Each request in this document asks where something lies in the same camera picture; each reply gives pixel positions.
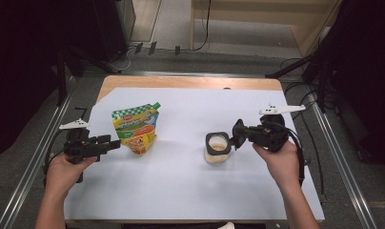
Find yellow green spout pouch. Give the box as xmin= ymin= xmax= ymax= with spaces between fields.
xmin=111 ymin=101 xmax=162 ymax=156

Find person's right hand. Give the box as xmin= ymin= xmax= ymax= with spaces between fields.
xmin=252 ymin=141 xmax=304 ymax=192

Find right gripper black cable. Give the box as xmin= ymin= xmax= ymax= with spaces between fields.
xmin=285 ymin=125 xmax=307 ymax=188

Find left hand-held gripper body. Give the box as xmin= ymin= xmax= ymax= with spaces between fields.
xmin=59 ymin=118 xmax=102 ymax=165

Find light wooden shelf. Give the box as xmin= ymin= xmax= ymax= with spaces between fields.
xmin=190 ymin=0 xmax=344 ymax=58

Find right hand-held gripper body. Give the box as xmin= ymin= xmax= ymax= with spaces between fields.
xmin=255 ymin=103 xmax=307 ymax=153

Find black cabinet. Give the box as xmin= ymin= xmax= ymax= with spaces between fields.
xmin=91 ymin=0 xmax=137 ymax=63

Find white floor cable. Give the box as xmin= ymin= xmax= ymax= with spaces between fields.
xmin=117 ymin=47 xmax=134 ymax=71

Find black floor cables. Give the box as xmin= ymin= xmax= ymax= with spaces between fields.
xmin=284 ymin=56 xmax=325 ymax=195

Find hanging black cable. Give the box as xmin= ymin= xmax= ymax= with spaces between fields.
xmin=193 ymin=0 xmax=213 ymax=52

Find person's left hand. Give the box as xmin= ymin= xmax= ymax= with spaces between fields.
xmin=44 ymin=154 xmax=98 ymax=198

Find long metal floor rail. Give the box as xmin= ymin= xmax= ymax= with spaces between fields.
xmin=0 ymin=75 xmax=75 ymax=229
xmin=308 ymin=92 xmax=377 ymax=229

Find black metal stand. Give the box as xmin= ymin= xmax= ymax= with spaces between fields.
xmin=265 ymin=47 xmax=328 ymax=113
xmin=55 ymin=44 xmax=118 ymax=106

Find short metal floor rail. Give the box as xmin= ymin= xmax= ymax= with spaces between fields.
xmin=122 ymin=71 xmax=266 ymax=79

